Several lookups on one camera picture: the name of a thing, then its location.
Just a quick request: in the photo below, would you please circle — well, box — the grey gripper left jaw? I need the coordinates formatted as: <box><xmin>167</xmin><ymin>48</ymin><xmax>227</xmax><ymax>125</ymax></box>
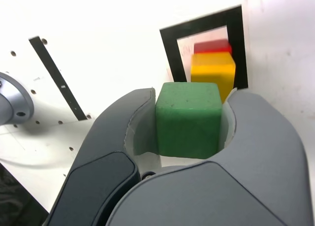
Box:
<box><xmin>45</xmin><ymin>88</ymin><xmax>163</xmax><ymax>226</ymax></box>

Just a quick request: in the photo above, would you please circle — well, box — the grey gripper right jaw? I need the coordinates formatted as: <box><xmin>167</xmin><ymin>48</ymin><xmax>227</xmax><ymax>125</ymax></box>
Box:
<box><xmin>104</xmin><ymin>87</ymin><xmax>310</xmax><ymax>226</ymax></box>

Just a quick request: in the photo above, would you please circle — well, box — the green cube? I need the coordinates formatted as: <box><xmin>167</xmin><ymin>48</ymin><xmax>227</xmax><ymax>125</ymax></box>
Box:
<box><xmin>155</xmin><ymin>82</ymin><xmax>223</xmax><ymax>160</ymax></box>

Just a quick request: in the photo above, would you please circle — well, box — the yellow cube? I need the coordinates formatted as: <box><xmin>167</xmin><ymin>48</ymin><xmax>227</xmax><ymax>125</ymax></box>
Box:
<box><xmin>190</xmin><ymin>52</ymin><xmax>236</xmax><ymax>104</ymax></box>

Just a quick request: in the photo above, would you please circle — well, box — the red cube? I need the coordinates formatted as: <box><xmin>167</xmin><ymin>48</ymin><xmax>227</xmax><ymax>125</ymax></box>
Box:
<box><xmin>193</xmin><ymin>39</ymin><xmax>232</xmax><ymax>55</ymax></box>

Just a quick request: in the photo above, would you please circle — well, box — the black tape square outline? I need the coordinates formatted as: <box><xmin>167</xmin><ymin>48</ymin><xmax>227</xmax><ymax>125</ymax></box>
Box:
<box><xmin>159</xmin><ymin>4</ymin><xmax>249</xmax><ymax>90</ymax></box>

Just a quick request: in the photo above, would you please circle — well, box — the black tape strip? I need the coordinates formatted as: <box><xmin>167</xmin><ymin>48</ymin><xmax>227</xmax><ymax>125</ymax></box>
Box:
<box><xmin>29</xmin><ymin>35</ymin><xmax>89</xmax><ymax>121</ymax></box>

